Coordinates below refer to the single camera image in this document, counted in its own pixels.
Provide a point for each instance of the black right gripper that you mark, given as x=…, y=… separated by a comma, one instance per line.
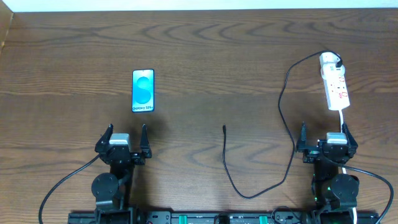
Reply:
x=311, y=149

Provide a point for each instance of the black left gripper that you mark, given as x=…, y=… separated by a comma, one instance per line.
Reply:
x=137, y=155

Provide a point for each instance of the blue Samsung Galaxy smartphone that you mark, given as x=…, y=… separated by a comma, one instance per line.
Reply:
x=143, y=91

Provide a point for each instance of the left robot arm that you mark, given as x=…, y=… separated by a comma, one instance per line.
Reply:
x=111, y=189

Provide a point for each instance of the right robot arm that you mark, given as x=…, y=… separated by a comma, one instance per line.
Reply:
x=335, y=192

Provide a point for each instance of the white charger plug adapter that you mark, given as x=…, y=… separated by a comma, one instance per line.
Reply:
x=331, y=66

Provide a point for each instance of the white power strip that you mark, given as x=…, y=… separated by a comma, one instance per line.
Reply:
x=336, y=93

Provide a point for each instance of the brown cardboard panel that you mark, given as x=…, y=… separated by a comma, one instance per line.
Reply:
x=6, y=17

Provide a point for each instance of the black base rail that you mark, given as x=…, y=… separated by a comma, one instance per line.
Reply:
x=165, y=217

